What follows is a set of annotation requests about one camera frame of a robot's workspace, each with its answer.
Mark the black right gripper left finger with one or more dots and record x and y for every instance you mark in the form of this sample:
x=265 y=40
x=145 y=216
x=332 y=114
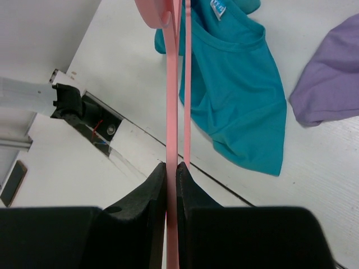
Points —
x=130 y=232

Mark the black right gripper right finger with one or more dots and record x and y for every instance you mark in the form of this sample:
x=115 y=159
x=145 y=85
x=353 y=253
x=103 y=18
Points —
x=194 y=206

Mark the teal t shirt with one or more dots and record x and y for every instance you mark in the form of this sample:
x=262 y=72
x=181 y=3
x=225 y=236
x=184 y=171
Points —
x=237 y=96

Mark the pink plastic hanger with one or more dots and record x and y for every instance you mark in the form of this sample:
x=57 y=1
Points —
x=166 y=15

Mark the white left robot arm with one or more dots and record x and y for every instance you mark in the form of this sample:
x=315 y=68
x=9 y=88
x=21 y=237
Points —
x=37 y=98

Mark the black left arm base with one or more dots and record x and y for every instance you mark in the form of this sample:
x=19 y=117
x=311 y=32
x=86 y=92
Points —
x=97 y=123

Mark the purple t shirt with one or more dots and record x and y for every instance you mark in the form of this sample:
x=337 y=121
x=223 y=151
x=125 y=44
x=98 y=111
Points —
x=327 y=89

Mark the dark flat object on floor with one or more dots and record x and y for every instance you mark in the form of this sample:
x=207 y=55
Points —
x=13 y=183

